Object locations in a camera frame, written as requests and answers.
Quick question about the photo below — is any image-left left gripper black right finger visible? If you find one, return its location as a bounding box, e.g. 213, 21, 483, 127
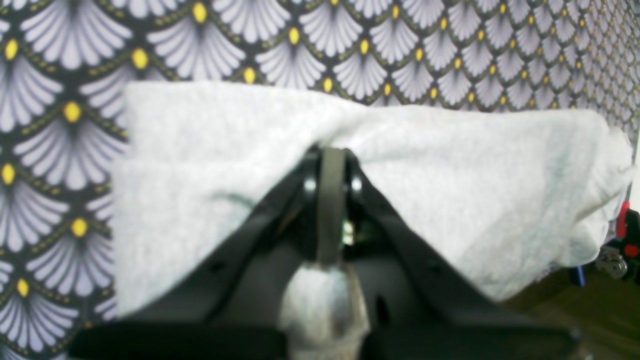
338, 149, 582, 360

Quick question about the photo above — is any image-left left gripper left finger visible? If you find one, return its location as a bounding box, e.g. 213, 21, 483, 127
69, 146, 332, 360

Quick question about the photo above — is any light grey T-shirt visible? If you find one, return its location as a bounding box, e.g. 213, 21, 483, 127
111, 81, 635, 360

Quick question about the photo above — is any red black table clamp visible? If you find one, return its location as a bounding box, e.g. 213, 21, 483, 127
595, 201, 640, 286

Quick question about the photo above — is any patterned fan-print tablecloth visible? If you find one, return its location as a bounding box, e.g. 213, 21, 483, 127
0, 0, 639, 360

